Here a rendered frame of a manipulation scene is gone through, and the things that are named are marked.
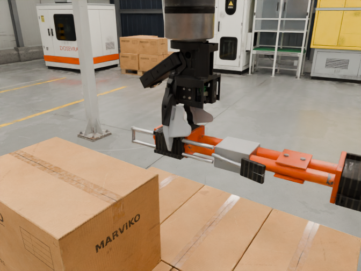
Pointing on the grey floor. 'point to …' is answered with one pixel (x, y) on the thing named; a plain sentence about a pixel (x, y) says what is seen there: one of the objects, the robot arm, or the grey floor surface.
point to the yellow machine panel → (337, 41)
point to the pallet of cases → (142, 53)
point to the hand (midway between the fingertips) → (180, 138)
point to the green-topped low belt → (276, 55)
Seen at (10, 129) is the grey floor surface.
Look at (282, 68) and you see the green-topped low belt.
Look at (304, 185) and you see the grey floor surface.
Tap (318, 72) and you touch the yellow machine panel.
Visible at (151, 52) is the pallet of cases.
